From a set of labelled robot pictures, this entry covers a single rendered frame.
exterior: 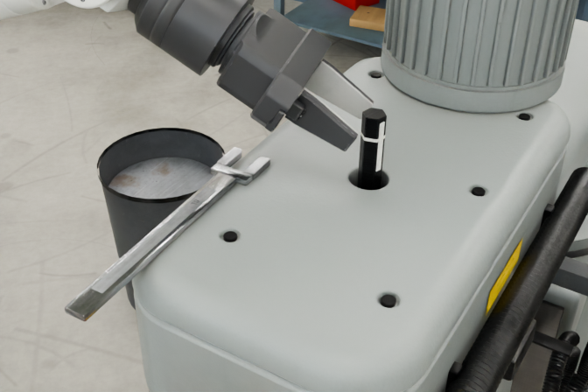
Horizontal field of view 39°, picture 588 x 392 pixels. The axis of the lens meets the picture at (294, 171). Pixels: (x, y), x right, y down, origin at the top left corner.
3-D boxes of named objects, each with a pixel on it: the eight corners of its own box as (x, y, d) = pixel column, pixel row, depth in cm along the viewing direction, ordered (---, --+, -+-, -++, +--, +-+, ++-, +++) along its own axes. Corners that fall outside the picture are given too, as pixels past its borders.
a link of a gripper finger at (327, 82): (376, 101, 74) (319, 60, 73) (357, 124, 76) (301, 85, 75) (380, 92, 75) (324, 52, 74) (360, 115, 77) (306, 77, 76)
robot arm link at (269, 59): (296, 92, 80) (194, 21, 79) (348, 19, 74) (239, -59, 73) (252, 160, 70) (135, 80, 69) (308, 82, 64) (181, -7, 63)
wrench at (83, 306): (95, 328, 59) (94, 320, 59) (54, 309, 61) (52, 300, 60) (269, 164, 77) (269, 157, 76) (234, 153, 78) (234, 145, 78)
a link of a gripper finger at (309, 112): (343, 152, 72) (284, 111, 71) (363, 128, 70) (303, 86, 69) (339, 162, 70) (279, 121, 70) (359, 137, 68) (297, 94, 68)
